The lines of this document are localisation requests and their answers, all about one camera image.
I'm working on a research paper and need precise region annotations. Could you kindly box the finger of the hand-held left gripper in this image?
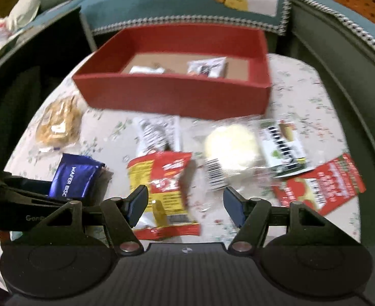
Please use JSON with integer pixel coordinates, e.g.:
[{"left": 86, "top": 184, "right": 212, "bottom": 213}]
[{"left": 3, "top": 178, "right": 78, "bottom": 208}]

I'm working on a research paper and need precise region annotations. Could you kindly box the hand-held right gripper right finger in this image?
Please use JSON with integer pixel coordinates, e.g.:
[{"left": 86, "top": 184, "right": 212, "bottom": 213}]
[{"left": 222, "top": 186, "right": 344, "bottom": 257}]

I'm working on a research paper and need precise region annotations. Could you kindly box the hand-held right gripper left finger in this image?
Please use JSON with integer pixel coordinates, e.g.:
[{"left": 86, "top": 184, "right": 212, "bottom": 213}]
[{"left": 25, "top": 185, "right": 150, "bottom": 257}]

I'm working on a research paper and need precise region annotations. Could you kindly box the red and yellow snack packet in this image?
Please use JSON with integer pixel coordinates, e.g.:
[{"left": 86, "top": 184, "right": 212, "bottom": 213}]
[{"left": 126, "top": 151, "right": 202, "bottom": 241}]

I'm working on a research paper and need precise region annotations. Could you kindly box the blue wafer packet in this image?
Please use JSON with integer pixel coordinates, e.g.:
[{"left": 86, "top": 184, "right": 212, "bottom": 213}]
[{"left": 49, "top": 153, "right": 114, "bottom": 205}]

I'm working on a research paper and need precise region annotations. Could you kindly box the clear packet with pale cake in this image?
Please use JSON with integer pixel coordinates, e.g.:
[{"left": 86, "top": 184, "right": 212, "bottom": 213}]
[{"left": 190, "top": 118, "right": 271, "bottom": 192}]

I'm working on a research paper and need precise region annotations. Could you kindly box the round brown cookie packet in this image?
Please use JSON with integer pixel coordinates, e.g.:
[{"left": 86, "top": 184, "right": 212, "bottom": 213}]
[{"left": 34, "top": 96, "right": 83, "bottom": 152}]

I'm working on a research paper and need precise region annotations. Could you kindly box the white striped snack packet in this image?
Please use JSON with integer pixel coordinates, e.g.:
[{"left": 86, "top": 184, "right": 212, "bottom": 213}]
[{"left": 132, "top": 115, "right": 183, "bottom": 163}]

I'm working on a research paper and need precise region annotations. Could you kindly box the green and white snack packet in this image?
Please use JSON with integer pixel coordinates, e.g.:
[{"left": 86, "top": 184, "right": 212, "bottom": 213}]
[{"left": 257, "top": 118, "right": 314, "bottom": 179}]

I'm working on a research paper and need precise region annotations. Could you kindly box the red cardboard box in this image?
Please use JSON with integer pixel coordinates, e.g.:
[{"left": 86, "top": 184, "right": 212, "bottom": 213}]
[{"left": 72, "top": 27, "right": 272, "bottom": 122}]

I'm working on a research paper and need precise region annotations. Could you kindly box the small white packet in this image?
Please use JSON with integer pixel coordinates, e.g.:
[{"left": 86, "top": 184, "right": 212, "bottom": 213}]
[{"left": 128, "top": 64, "right": 165, "bottom": 75}]

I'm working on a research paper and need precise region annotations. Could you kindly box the white packet with dark print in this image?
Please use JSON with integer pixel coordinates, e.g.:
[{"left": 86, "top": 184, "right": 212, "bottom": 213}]
[{"left": 186, "top": 57, "right": 228, "bottom": 79}]

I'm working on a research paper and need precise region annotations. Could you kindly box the pale green cushion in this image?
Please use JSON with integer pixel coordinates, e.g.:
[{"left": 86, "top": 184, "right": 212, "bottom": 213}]
[{"left": 7, "top": 0, "right": 43, "bottom": 32}]

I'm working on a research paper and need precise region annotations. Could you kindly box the teal sofa cover with cartoon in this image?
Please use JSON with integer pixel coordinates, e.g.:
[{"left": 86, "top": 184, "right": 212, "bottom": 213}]
[{"left": 25, "top": 0, "right": 291, "bottom": 35}]

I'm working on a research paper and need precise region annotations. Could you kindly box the plain teal sofa cover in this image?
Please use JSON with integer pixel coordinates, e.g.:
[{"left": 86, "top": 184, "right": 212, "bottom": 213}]
[{"left": 288, "top": 0, "right": 375, "bottom": 66}]

